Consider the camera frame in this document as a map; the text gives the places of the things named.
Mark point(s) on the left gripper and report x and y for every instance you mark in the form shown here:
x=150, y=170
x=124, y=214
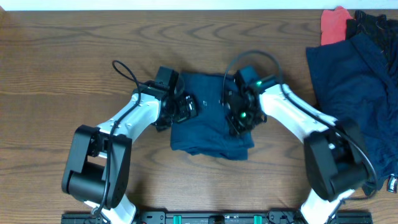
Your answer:
x=189, y=107

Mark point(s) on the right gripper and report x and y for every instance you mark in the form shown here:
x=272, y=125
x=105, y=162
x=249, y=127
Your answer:
x=236, y=128

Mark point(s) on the dark blue denim shorts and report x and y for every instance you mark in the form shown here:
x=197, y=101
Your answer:
x=208, y=132

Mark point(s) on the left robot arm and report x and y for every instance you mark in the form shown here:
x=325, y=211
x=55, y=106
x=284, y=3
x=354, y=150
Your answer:
x=98, y=165

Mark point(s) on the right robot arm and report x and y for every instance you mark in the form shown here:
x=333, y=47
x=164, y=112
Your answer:
x=335, y=158

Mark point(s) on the dark blue garment in pile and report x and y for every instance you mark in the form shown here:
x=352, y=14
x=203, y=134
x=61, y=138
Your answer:
x=352, y=79

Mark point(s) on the red garment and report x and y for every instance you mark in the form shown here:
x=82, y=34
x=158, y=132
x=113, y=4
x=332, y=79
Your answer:
x=333, y=25

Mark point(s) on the black knit garment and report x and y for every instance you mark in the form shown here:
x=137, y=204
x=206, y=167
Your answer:
x=381, y=30

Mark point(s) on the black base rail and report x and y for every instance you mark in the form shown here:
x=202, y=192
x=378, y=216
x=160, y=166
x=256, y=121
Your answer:
x=217, y=218

